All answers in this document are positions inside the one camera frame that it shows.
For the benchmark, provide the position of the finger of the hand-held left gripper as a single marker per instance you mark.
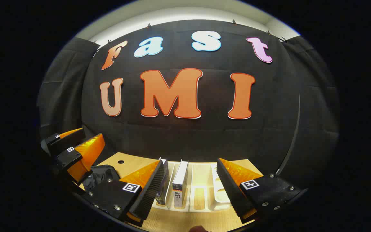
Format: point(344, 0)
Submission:
point(76, 158)
point(69, 143)

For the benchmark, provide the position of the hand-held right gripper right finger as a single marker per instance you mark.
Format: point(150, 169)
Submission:
point(230, 190)

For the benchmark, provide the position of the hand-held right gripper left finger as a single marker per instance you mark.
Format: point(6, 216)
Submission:
point(150, 190)

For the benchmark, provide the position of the white bookshelf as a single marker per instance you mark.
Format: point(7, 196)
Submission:
point(219, 195)

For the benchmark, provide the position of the blue cover book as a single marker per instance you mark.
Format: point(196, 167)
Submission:
point(163, 190)

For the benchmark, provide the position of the black schoolbag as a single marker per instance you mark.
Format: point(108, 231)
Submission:
point(103, 174)

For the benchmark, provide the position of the grey cover book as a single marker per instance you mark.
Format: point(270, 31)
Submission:
point(180, 175)

